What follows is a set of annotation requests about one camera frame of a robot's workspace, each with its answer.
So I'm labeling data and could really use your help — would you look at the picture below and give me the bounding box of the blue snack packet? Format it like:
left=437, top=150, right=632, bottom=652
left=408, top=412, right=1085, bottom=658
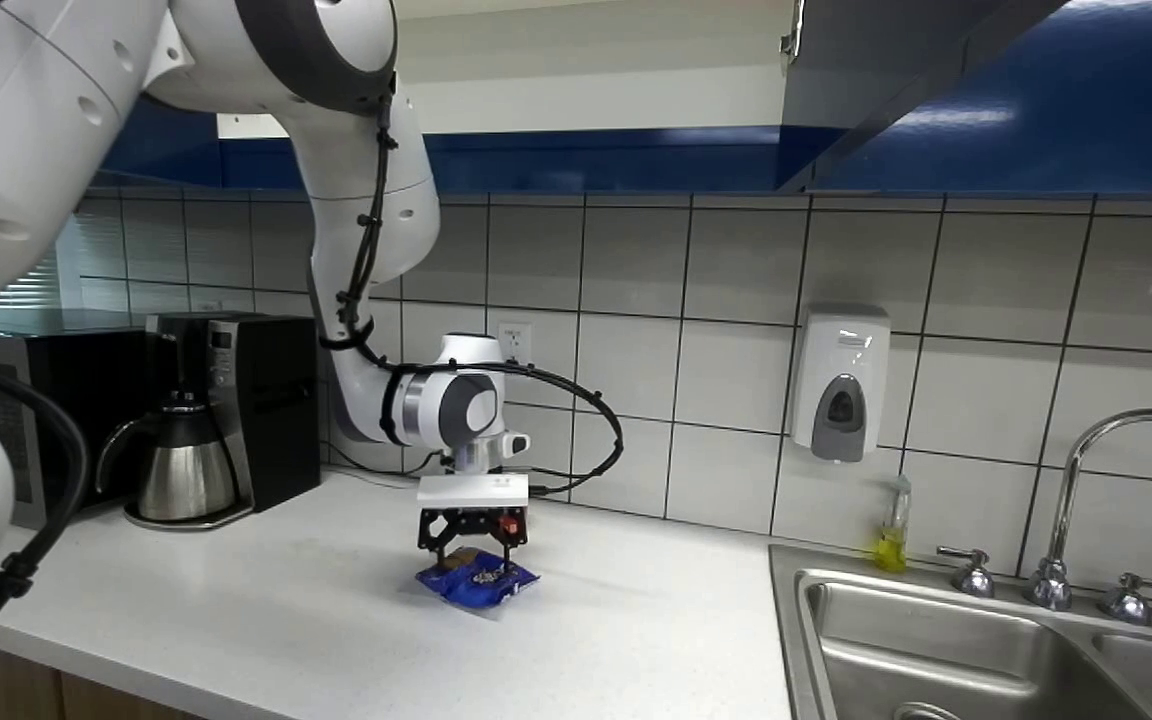
left=421, top=549, right=535, bottom=612

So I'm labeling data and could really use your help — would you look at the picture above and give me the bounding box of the chrome sink faucet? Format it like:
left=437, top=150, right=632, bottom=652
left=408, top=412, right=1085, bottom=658
left=935, top=405, right=1152, bottom=627

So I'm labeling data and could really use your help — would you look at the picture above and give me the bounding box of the open blue upper cabinet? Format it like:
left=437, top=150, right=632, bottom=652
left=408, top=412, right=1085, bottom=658
left=0, top=0, right=1152, bottom=200

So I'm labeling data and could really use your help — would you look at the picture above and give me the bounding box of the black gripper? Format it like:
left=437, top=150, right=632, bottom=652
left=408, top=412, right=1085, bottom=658
left=414, top=508, right=530, bottom=592

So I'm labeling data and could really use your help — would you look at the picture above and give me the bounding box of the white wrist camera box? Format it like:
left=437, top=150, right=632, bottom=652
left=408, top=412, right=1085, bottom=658
left=414, top=474, right=526, bottom=508

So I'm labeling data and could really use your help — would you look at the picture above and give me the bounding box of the black steel coffee maker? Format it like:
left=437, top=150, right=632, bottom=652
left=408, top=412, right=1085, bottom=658
left=146, top=311, right=319, bottom=511

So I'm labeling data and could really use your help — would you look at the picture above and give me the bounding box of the stainless steel double sink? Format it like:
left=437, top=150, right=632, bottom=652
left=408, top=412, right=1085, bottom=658
left=769, top=549, right=1152, bottom=720

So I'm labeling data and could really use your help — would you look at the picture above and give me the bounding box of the blue cabinet door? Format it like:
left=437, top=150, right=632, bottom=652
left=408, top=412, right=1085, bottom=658
left=781, top=0, right=1063, bottom=194

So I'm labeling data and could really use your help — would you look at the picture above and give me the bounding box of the white soap dispenser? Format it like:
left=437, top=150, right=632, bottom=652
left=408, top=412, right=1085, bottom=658
left=792, top=311, right=891, bottom=464

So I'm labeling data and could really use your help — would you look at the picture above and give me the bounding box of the steel coffee carafe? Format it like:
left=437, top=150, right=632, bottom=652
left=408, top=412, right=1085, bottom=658
left=94, top=393, right=241, bottom=530

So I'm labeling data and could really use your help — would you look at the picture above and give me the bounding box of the black microwave oven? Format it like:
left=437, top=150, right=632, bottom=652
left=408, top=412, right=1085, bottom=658
left=0, top=329, right=151, bottom=530

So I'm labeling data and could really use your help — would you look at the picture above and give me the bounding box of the yellow dish soap bottle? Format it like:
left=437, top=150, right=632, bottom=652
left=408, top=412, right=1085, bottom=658
left=869, top=485, right=910, bottom=578

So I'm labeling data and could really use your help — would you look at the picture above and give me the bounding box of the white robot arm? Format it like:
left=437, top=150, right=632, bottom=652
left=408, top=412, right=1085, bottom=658
left=0, top=0, right=504, bottom=451

